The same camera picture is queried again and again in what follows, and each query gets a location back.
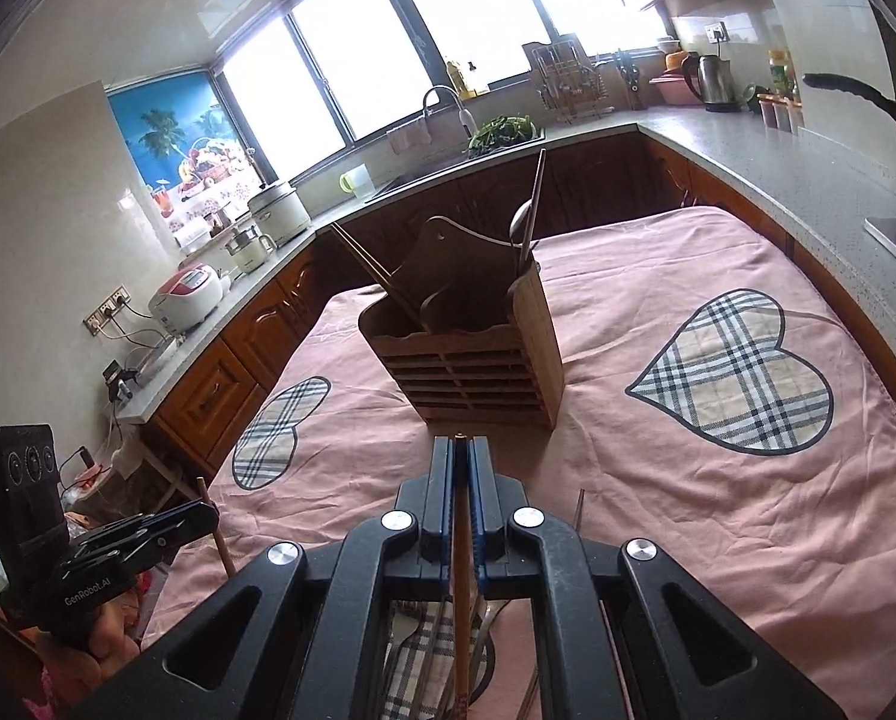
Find black power cable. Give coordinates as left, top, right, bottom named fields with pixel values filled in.
left=103, top=313, right=166, bottom=350

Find green leafy vegetables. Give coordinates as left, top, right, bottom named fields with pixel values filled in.
left=466, top=114, right=536, bottom=159

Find kitchen sink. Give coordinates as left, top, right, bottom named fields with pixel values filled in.
left=365, top=127, right=547, bottom=200

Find plastic bags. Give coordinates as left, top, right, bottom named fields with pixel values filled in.
left=61, top=463, right=131, bottom=524

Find pink plastic basin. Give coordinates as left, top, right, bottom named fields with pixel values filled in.
left=648, top=73, right=705, bottom=108

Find kitchen window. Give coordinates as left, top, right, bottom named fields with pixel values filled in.
left=212, top=0, right=671, bottom=167

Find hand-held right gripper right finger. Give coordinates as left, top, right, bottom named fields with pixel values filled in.
left=467, top=435, right=848, bottom=720

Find row of spice jars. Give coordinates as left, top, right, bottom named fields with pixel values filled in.
left=754, top=93, right=804, bottom=135

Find wooden base cabinets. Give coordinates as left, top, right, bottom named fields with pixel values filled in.
left=151, top=130, right=720, bottom=482

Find tropical wall poster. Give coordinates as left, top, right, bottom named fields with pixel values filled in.
left=105, top=69, right=262, bottom=223

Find wall socket strip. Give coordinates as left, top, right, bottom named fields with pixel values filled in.
left=82, top=284, right=133, bottom=335

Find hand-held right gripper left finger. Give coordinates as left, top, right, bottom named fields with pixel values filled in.
left=65, top=435, right=460, bottom=720

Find silver metal spoon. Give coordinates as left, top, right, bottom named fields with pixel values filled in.
left=508, top=199, right=539, bottom=278

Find person's left hand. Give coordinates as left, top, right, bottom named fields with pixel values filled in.
left=49, top=591, right=147, bottom=692

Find grey kitchen countertop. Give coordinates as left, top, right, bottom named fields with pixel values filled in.
left=114, top=100, right=896, bottom=422

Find person's left forearm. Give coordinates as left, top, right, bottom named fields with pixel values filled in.
left=24, top=652, right=109, bottom=720

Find light wooden chopstick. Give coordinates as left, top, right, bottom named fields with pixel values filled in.
left=343, top=236, right=428, bottom=332
left=330, top=222, right=419, bottom=316

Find wooden utensil holder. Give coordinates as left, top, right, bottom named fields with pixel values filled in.
left=358, top=216, right=567, bottom=430

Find black clamp device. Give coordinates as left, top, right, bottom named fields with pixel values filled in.
left=101, top=359, right=144, bottom=405

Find seasoning bottle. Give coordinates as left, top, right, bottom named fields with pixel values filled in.
left=766, top=49, right=798, bottom=103

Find small white electric pot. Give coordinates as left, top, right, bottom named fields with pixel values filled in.
left=222, top=223, right=277, bottom=275

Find red patterned wooden chopstick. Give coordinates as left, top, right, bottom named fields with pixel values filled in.
left=197, top=475, right=234, bottom=579
left=451, top=431, right=470, bottom=720

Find pink printed bedsheet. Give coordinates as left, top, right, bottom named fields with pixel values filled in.
left=140, top=206, right=896, bottom=720

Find black wok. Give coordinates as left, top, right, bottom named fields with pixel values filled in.
left=802, top=72, right=896, bottom=140

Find large white electric cooker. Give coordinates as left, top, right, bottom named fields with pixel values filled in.
left=247, top=179, right=313, bottom=249

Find stainless steel kettle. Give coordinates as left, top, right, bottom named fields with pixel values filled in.
left=679, top=52, right=741, bottom=114

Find metal dish rack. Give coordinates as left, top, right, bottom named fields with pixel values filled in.
left=521, top=33, right=616, bottom=125

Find white folding rack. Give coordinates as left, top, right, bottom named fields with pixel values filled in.
left=110, top=419, right=202, bottom=512

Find chrome kitchen faucet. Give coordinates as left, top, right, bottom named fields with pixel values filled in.
left=421, top=85, right=478, bottom=140

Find knife block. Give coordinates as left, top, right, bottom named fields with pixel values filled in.
left=614, top=48, right=648, bottom=113

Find white rice cooker pink lid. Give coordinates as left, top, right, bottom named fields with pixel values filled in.
left=147, top=263, right=228, bottom=333

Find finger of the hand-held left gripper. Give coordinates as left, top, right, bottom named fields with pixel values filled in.
left=53, top=508, right=222, bottom=576
left=68, top=499, right=222, bottom=551

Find pink hanging rag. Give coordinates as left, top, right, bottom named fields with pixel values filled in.
left=386, top=121, right=432, bottom=157

